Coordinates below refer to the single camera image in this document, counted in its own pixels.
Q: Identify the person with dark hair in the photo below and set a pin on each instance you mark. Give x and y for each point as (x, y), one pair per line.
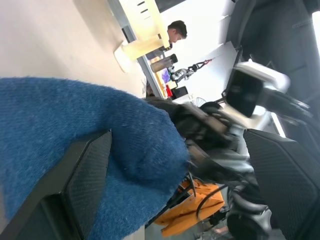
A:
(177, 32)

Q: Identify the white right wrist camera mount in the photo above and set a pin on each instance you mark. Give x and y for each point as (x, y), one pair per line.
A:
(265, 73)

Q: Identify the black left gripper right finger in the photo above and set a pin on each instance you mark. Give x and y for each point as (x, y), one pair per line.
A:
(287, 180)

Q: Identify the black padded seat back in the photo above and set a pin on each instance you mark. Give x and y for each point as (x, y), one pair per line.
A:
(280, 32)

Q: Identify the black bag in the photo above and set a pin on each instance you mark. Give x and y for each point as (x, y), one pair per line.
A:
(200, 125)

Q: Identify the orange garment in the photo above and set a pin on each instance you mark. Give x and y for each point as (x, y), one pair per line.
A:
(190, 215)

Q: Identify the dark drinking flask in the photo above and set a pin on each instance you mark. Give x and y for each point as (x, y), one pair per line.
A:
(165, 62)

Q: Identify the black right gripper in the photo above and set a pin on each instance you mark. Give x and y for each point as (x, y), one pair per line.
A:
(242, 95)

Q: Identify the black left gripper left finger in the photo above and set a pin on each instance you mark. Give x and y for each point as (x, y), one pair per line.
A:
(75, 190)

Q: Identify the blue cloth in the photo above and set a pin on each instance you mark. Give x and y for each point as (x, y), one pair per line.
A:
(75, 107)

